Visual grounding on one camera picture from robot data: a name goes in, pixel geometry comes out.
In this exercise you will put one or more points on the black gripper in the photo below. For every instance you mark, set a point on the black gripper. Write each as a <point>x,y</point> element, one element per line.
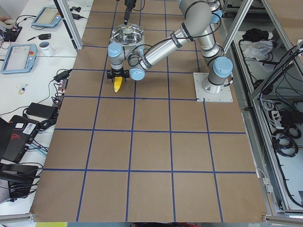
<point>128,9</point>
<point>117,74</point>

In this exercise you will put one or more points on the yellow corn cob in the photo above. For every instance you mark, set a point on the yellow corn cob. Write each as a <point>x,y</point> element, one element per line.
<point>117,83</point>

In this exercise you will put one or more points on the glass pot lid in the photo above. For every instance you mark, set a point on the glass pot lid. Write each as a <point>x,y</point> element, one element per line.
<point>127,34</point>

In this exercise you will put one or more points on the pale green cooking pot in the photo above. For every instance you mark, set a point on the pale green cooking pot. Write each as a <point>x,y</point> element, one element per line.
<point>127,37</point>

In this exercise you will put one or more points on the white mug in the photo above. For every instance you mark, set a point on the white mug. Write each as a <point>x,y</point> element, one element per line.
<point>47,48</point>

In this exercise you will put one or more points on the far blue teach pendant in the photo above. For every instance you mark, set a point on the far blue teach pendant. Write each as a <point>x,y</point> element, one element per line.
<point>47,17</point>

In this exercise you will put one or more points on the blue teach pendant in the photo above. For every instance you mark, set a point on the blue teach pendant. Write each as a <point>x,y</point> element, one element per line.
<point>47,17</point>
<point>20,58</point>

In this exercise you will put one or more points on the black power adapter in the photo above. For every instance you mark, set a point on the black power adapter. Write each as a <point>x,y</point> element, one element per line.
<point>40,110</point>

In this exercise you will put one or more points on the black small pouch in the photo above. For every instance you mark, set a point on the black small pouch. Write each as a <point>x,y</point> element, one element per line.
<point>44,36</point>

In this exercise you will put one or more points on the near blue teach pendant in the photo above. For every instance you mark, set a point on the near blue teach pendant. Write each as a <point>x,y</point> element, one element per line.
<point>20,58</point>

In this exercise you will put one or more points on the black laptop with red logo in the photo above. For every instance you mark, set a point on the black laptop with red logo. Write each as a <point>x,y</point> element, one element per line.
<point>15,137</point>

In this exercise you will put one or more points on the black cloth bundle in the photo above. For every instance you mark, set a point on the black cloth bundle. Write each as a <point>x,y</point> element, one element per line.
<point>255,35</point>

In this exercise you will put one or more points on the white crumpled cloth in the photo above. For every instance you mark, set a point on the white crumpled cloth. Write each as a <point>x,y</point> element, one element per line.
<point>259,50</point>

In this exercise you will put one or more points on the white power strip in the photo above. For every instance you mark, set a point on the white power strip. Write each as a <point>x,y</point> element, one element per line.
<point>276,117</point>

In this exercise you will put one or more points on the aluminium frame post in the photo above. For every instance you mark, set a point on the aluminium frame post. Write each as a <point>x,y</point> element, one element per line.
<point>69,23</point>

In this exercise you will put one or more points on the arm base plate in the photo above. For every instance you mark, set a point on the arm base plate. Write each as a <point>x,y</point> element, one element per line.
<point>207,92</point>

